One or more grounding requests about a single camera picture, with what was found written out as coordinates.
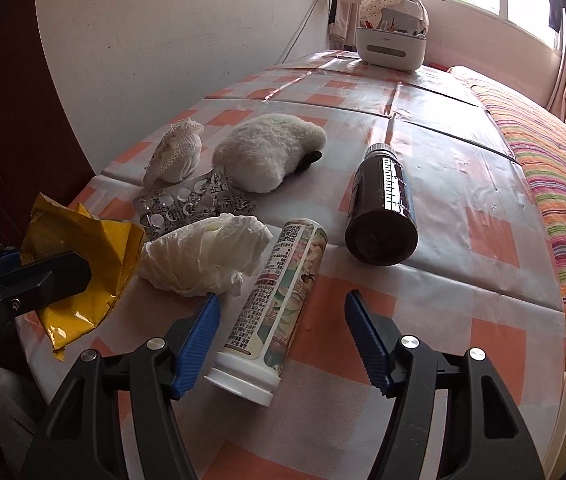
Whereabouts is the yellow foil bag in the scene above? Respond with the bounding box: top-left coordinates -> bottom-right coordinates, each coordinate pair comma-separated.
20,194 -> 144,356

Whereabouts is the silver blister pack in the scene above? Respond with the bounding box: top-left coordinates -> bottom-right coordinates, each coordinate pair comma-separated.
133,169 -> 256,240

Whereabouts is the white tissue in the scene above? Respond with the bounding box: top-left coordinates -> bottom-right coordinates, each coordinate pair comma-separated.
136,214 -> 273,297

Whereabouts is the white floral spray can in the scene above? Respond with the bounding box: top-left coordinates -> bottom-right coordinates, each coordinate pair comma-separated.
206,218 -> 328,406

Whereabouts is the brown medicine bottle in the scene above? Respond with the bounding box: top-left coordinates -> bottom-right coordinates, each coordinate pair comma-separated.
345,143 -> 418,266

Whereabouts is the white plush toy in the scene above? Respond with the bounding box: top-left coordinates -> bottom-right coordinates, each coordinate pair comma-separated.
212,114 -> 327,194

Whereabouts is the checkered plastic tablecloth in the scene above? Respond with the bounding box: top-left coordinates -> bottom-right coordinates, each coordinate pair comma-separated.
15,49 -> 566,480

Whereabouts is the white pen holder box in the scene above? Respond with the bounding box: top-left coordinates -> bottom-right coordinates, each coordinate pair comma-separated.
356,27 -> 427,72

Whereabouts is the grey air cooler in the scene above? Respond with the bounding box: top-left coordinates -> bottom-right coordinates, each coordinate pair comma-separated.
378,8 -> 426,36

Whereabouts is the left pink curtain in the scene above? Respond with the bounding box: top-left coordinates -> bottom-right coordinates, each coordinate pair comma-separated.
327,0 -> 362,50

